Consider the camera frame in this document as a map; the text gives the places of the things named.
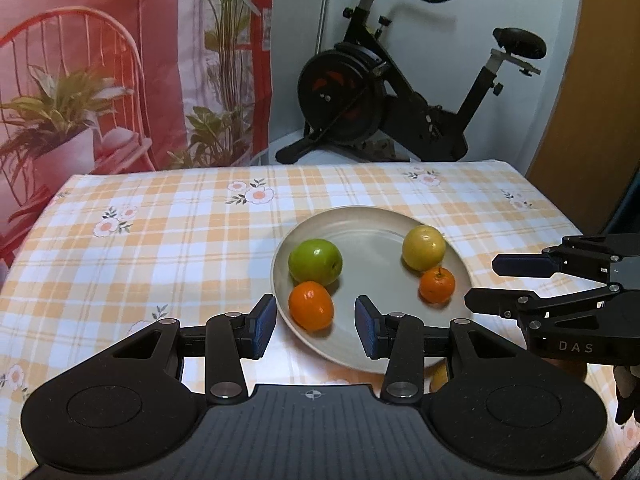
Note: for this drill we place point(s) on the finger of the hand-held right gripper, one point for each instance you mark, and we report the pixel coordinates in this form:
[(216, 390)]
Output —
[(500, 300), (520, 265)]

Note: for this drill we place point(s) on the large yellow citrus fruit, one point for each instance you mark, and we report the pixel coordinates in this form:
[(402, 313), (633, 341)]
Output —
[(440, 380)]

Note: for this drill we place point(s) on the orange tangerine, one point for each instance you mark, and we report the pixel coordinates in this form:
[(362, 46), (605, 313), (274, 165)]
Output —
[(311, 306), (437, 286)]

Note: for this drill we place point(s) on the printed pink backdrop cloth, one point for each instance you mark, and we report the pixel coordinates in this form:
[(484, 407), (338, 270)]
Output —
[(150, 60)]

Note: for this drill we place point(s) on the silver metal pole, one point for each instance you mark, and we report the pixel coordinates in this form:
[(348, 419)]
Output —
[(322, 20)]

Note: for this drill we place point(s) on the black exercise bike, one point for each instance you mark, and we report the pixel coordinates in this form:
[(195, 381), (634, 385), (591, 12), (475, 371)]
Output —
[(340, 95)]

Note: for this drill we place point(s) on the yellow plaid floral tablecloth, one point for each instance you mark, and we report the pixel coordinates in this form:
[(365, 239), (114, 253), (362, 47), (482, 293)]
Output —
[(150, 260)]

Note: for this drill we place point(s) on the person's right hand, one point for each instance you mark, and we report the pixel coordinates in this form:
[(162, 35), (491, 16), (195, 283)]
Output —
[(630, 395)]

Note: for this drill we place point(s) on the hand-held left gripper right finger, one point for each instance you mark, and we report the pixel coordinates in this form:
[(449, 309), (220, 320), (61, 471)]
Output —
[(367, 327)]

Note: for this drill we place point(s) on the dark blue cloth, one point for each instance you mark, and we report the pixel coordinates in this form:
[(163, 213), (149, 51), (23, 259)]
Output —
[(627, 205)]

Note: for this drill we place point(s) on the green apple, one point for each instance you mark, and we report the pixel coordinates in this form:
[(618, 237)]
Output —
[(315, 260)]

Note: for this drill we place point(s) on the orange wooden door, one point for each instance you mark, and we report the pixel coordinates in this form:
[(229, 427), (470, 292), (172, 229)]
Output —
[(590, 110)]

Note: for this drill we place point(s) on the small yellow round fruit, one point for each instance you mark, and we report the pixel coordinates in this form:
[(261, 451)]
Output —
[(424, 247)]

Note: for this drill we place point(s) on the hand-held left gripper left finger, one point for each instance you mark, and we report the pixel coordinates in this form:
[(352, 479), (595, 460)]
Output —
[(262, 325)]

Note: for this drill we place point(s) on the beige round plate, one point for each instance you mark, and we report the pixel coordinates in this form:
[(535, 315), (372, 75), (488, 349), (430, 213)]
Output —
[(370, 270)]

